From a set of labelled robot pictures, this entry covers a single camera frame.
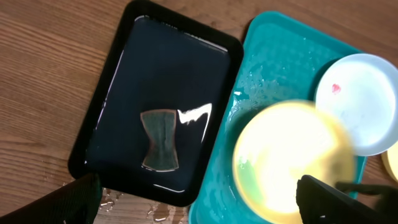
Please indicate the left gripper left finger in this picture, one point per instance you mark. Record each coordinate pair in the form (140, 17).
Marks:
(76, 202)

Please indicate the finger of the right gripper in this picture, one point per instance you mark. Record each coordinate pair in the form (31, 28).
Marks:
(386, 205)

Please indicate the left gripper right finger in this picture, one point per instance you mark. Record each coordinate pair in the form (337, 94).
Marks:
(320, 203)

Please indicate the green plate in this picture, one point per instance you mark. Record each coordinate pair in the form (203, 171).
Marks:
(389, 159)
(281, 144)

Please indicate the light blue plate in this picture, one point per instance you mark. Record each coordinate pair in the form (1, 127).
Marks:
(360, 90)

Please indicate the teal plastic tray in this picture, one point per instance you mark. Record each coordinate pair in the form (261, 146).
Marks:
(283, 60)

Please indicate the black plastic tray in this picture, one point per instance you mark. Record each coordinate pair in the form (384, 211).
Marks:
(159, 59)

